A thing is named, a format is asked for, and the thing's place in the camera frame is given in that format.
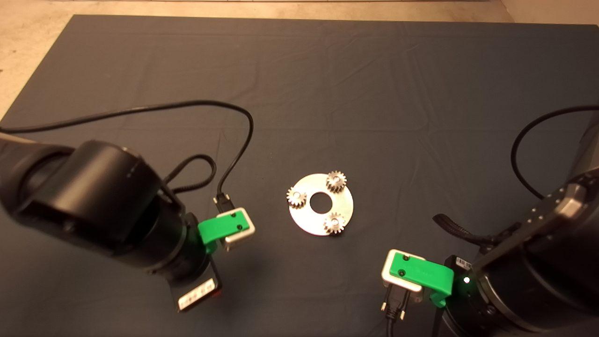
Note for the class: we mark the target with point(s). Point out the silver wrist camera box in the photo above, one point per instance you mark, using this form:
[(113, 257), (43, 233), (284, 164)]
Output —
[(241, 236), (386, 276)]

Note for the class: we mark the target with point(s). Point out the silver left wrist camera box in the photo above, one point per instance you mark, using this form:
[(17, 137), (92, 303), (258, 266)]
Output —
[(241, 236)]

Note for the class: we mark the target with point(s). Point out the small steel planetary gear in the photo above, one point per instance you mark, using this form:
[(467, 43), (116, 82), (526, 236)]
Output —
[(330, 225), (293, 201), (333, 185)]

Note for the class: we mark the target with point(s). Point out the green left camera mount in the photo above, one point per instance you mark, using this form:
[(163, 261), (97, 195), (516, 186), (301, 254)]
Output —
[(220, 229)]

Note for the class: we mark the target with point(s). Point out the green right camera mount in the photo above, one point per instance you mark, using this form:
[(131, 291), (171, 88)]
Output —
[(421, 274)]

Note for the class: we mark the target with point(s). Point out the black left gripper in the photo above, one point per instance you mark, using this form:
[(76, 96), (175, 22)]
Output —
[(196, 281)]

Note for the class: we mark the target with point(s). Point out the dark grey table cloth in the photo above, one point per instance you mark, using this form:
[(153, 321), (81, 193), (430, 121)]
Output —
[(374, 70)]

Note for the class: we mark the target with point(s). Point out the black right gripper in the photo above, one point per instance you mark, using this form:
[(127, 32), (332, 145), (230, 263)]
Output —
[(472, 304)]

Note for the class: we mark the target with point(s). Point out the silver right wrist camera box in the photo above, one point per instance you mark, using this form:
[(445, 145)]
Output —
[(386, 276)]

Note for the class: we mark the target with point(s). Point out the round metal carrier plate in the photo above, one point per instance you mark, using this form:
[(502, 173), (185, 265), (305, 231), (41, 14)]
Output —
[(323, 220)]

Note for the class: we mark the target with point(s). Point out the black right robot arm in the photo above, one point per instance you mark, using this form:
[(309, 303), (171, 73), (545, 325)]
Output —
[(552, 243)]

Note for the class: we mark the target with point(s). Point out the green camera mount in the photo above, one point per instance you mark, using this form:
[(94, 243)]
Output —
[(220, 229), (421, 274)]

